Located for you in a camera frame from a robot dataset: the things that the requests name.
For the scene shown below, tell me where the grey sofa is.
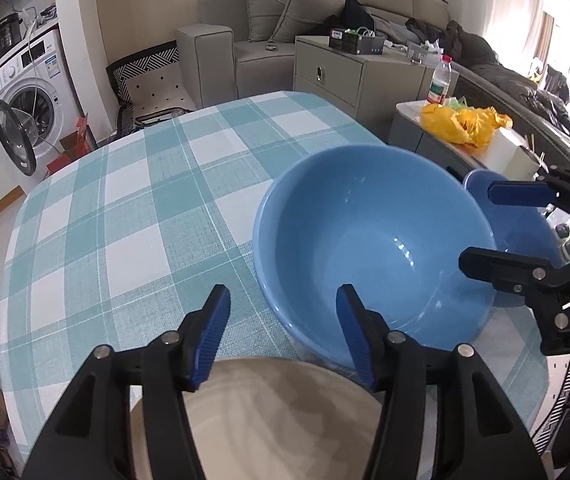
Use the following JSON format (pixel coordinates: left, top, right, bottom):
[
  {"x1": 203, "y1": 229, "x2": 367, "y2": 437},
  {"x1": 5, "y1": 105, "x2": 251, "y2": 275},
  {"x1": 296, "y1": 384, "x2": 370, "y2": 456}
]
[{"x1": 175, "y1": 0, "x2": 570, "y2": 126}]

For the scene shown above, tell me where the black box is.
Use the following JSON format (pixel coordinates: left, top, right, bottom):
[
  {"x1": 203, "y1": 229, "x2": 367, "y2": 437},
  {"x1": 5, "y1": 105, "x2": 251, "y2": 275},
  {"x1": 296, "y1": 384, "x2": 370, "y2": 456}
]
[{"x1": 328, "y1": 27, "x2": 386, "y2": 56}]

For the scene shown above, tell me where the teal checked tablecloth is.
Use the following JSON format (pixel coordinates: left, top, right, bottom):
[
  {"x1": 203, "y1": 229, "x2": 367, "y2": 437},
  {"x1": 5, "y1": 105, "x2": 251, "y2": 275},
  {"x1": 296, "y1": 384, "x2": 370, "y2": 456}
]
[{"x1": 0, "y1": 91, "x2": 548, "y2": 461}]

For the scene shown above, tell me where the yellow plastic bag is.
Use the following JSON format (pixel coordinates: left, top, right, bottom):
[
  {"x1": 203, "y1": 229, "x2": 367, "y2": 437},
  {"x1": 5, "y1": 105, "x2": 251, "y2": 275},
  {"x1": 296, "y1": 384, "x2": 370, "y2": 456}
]
[{"x1": 420, "y1": 105, "x2": 513, "y2": 148}]

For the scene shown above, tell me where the dark cloth pile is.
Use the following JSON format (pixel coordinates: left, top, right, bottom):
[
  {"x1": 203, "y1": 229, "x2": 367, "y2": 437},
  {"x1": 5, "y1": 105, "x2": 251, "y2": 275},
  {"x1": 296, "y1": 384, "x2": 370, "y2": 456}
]
[{"x1": 405, "y1": 19, "x2": 570, "y2": 161}]

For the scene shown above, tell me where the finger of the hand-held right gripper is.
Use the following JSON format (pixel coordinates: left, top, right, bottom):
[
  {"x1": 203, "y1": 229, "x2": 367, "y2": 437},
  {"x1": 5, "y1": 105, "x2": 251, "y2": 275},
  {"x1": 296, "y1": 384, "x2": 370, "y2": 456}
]
[
  {"x1": 459, "y1": 242, "x2": 570, "y2": 306},
  {"x1": 488, "y1": 167, "x2": 570, "y2": 221}
]

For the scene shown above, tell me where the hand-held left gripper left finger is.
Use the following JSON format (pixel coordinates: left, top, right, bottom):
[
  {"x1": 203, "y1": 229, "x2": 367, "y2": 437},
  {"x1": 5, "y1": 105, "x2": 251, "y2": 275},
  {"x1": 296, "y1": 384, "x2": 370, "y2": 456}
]
[{"x1": 22, "y1": 284, "x2": 232, "y2": 480}]

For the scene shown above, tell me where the black and white cushion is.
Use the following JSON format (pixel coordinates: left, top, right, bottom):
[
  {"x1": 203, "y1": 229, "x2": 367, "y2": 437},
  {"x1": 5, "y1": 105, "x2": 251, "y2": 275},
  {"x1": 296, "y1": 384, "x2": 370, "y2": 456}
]
[{"x1": 106, "y1": 41, "x2": 198, "y2": 136}]

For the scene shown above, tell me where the grey sofa cushion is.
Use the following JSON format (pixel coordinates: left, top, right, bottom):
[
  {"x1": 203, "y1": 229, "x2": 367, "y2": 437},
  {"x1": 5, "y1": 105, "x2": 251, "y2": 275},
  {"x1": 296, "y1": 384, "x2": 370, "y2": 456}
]
[
  {"x1": 270, "y1": 0, "x2": 351, "y2": 46},
  {"x1": 242, "y1": 0, "x2": 293, "y2": 43}
]

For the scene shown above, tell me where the blue bowl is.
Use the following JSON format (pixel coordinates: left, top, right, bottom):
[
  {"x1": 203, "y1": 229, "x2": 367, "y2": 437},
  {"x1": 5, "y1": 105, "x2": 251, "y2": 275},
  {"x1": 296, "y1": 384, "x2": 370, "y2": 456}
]
[
  {"x1": 462, "y1": 169, "x2": 564, "y2": 308},
  {"x1": 253, "y1": 144, "x2": 498, "y2": 371}
]

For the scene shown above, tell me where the white washing machine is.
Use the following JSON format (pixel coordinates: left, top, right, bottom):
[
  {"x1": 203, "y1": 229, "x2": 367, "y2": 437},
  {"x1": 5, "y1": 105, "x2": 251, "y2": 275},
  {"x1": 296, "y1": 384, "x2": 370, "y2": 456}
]
[{"x1": 0, "y1": 27, "x2": 73, "y2": 177}]

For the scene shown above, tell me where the clear water bottle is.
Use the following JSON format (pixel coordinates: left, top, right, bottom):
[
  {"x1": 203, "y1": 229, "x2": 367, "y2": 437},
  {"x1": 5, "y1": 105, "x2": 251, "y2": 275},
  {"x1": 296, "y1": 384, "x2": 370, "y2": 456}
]
[{"x1": 427, "y1": 55, "x2": 454, "y2": 108}]

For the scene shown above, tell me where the black pressure cooker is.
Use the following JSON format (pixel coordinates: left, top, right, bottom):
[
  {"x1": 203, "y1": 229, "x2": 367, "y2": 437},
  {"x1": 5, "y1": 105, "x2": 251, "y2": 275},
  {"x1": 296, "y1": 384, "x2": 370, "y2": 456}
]
[{"x1": 0, "y1": 12, "x2": 20, "y2": 66}]

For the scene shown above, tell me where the beige round plate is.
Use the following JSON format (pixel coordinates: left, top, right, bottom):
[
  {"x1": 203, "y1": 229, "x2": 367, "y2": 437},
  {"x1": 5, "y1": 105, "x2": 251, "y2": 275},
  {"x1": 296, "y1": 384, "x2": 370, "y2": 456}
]
[{"x1": 129, "y1": 357, "x2": 391, "y2": 480}]

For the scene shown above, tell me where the beige side cabinet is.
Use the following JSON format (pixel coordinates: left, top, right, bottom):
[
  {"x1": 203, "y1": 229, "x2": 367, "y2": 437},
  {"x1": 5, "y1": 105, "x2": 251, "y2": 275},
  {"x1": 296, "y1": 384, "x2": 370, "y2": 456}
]
[{"x1": 294, "y1": 35, "x2": 461, "y2": 126}]

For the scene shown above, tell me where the white box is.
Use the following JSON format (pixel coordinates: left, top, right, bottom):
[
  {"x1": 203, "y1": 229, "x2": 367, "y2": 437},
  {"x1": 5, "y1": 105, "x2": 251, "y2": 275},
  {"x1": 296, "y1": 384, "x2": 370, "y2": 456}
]
[{"x1": 485, "y1": 127, "x2": 541, "y2": 183}]

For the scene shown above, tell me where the red cardboard box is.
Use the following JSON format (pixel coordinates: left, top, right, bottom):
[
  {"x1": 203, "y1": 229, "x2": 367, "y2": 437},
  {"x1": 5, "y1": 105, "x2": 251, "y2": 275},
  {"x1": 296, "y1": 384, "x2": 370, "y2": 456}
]
[{"x1": 45, "y1": 117, "x2": 98, "y2": 176}]

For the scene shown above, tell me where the black bag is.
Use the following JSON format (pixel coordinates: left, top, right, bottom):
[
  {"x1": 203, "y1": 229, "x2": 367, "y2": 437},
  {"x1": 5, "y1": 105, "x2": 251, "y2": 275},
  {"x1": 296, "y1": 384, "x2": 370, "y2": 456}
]
[{"x1": 340, "y1": 0, "x2": 376, "y2": 36}]

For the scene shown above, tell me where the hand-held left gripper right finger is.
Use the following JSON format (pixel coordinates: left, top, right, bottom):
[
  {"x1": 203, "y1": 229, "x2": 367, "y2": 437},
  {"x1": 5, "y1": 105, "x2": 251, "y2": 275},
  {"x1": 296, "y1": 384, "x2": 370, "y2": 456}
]
[{"x1": 336, "y1": 284, "x2": 548, "y2": 480}]

